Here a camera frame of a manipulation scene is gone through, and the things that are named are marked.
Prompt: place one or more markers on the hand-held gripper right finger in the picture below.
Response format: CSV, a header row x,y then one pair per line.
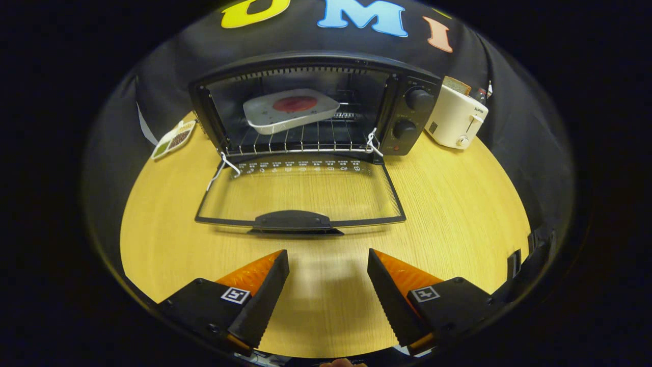
x,y
392,306

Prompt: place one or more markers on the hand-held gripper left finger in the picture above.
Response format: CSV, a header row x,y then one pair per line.
x,y
262,306

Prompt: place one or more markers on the white square plate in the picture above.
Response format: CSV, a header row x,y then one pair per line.
x,y
265,114

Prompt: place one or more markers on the black toaster oven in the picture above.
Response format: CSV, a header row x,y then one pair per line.
x,y
411,113

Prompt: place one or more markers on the pink ham slice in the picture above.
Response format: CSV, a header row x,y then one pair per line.
x,y
295,104

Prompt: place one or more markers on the white pop-up toaster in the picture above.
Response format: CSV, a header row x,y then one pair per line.
x,y
453,120

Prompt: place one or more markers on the white divided snack dish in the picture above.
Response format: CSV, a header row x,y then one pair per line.
x,y
173,140

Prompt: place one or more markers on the clear plastic water bottle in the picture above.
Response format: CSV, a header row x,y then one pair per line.
x,y
481,94

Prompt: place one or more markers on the toasted bread slice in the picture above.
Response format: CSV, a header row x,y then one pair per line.
x,y
457,85

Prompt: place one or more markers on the black table edge bracket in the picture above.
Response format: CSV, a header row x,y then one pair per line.
x,y
514,264
540,243

